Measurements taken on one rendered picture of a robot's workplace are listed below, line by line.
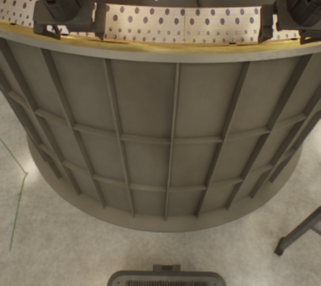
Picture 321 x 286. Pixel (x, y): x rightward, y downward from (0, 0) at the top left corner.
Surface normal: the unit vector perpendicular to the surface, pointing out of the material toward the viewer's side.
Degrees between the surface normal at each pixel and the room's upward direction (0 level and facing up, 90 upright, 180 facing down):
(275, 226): 0
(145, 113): 90
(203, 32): 43
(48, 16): 30
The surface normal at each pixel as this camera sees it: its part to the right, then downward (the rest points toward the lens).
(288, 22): 0.00, -0.20
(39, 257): 0.01, -0.66
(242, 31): 0.10, 0.03
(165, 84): -0.04, 0.75
